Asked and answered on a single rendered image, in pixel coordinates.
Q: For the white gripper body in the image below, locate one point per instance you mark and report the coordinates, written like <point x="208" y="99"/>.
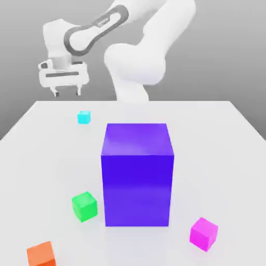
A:
<point x="62" y="80"/>

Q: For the small orange cube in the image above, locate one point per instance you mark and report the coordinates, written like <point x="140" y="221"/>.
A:
<point x="41" y="255"/>

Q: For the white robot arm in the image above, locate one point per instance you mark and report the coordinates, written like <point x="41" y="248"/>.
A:
<point x="135" y="62"/>

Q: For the small magenta cube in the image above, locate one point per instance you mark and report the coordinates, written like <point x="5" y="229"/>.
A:
<point x="203" y="234"/>

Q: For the large purple box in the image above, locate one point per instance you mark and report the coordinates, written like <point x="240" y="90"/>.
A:
<point x="137" y="176"/>

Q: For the small green cube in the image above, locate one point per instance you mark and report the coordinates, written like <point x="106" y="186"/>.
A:
<point x="84" y="206"/>

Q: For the small cyan cube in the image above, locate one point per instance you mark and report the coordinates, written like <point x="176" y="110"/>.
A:
<point x="84" y="117"/>

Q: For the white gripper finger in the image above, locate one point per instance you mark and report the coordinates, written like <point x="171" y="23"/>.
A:
<point x="78" y="89"/>
<point x="55" y="91"/>

